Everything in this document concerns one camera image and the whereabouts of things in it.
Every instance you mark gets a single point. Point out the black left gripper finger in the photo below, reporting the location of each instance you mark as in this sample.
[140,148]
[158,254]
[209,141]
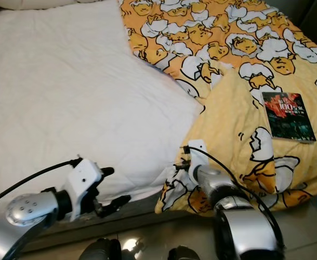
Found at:
[116,204]

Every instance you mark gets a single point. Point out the dark red cover book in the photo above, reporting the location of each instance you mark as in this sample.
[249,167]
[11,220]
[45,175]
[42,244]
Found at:
[288,116]

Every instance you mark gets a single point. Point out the yellow duck print quilt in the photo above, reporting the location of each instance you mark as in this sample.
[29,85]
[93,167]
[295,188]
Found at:
[207,43]

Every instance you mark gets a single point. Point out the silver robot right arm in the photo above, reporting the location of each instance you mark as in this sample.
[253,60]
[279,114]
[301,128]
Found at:
[245,227]

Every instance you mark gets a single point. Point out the black robot left foot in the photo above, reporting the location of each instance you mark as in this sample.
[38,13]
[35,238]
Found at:
[99,250]

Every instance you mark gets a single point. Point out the black robot foot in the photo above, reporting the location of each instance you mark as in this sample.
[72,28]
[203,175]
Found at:
[99,250]
[183,253]

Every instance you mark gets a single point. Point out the black robot right foot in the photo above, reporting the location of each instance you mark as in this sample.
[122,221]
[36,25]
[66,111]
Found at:
[183,253]

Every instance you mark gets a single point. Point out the white quilted mattress pad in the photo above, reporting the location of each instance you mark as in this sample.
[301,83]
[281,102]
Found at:
[61,97]

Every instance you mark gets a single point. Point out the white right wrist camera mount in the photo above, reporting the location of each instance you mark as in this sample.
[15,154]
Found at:
[196,154]

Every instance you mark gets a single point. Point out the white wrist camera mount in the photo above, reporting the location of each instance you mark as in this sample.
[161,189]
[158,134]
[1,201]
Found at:
[196,154]
[83,181]

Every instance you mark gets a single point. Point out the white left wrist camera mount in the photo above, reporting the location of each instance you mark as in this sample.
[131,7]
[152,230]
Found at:
[83,181]

